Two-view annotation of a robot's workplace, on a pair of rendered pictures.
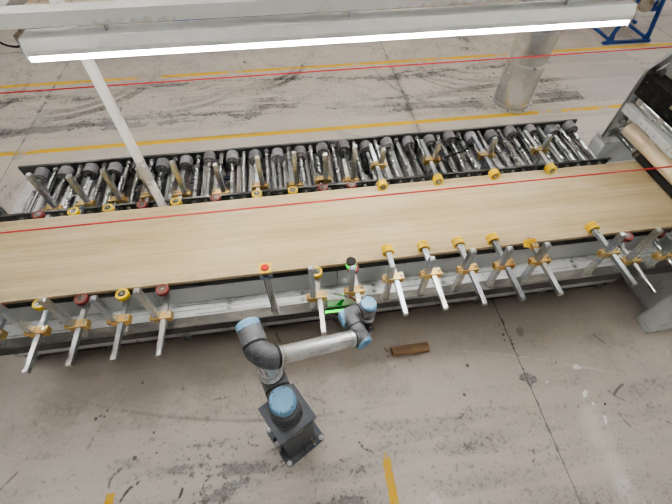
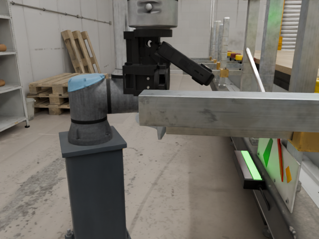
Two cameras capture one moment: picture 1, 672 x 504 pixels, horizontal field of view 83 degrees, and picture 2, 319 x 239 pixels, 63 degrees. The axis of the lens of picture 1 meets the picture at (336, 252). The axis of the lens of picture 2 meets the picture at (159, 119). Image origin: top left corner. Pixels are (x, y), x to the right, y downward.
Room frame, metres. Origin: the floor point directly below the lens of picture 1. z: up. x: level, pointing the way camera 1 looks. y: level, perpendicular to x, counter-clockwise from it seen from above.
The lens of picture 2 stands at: (1.16, -0.66, 1.01)
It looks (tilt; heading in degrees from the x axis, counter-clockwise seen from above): 17 degrees down; 105
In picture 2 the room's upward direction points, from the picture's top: straight up
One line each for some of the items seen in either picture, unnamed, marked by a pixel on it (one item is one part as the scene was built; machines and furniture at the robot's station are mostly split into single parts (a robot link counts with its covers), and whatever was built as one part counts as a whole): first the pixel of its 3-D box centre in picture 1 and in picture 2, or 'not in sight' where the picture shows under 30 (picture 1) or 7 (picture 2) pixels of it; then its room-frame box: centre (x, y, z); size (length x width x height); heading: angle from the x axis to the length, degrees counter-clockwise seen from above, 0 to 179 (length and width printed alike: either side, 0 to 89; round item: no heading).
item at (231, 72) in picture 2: (163, 323); (216, 72); (1.08, 1.09, 0.81); 0.43 x 0.03 x 0.04; 8
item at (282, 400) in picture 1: (283, 402); (89, 95); (0.60, 0.29, 0.79); 0.17 x 0.15 x 0.18; 26
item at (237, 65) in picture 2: (121, 327); (213, 65); (1.04, 1.34, 0.83); 0.43 x 0.03 x 0.04; 8
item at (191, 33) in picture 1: (347, 26); not in sight; (1.63, -0.04, 2.34); 2.40 x 0.12 x 0.08; 98
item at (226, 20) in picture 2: (151, 309); (223, 56); (1.12, 1.14, 0.91); 0.03 x 0.03 x 0.48; 8
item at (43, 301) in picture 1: (65, 318); (217, 50); (1.05, 1.63, 0.92); 0.03 x 0.03 x 0.48; 8
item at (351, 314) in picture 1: (350, 316); not in sight; (0.96, -0.08, 1.14); 0.12 x 0.12 x 0.09; 26
